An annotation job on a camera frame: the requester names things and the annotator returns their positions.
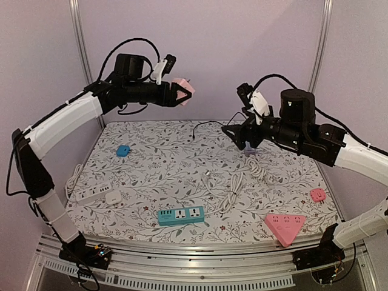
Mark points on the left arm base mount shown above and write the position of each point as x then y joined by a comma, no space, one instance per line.
77,251

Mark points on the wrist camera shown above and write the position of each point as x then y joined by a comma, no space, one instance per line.
162,68
255,105

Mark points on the white power strip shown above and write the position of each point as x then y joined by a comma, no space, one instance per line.
96,192

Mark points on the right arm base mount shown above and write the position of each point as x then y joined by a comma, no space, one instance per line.
325,253

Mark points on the left aluminium frame post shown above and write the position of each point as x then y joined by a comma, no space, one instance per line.
80,41

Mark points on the pink triangular power strip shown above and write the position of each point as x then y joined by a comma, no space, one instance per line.
285,227

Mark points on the floral table mat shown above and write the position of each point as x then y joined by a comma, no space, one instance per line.
182,164

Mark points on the teal power strip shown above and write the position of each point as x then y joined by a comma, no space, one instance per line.
174,217

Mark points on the purple power strip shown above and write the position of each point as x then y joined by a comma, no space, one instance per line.
249,150

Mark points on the aluminium frame post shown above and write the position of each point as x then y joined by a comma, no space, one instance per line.
322,41
80,41

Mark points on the small pink square adapter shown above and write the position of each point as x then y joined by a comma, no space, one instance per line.
318,195

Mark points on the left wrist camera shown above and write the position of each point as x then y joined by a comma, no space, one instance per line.
162,68

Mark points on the blue plug adapter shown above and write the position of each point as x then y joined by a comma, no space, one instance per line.
123,151

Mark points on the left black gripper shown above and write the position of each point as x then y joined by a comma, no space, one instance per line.
170,100

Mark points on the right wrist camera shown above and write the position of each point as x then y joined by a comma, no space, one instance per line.
255,105

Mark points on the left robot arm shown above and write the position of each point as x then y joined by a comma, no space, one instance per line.
126,84

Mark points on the right aluminium frame post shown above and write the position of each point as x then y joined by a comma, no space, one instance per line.
322,41

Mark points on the white charger adapter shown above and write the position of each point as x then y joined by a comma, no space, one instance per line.
113,198

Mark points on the aluminium front rail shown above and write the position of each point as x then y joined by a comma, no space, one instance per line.
138,265

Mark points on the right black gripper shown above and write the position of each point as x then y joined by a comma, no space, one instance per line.
252,132

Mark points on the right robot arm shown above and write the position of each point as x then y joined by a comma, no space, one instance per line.
295,130

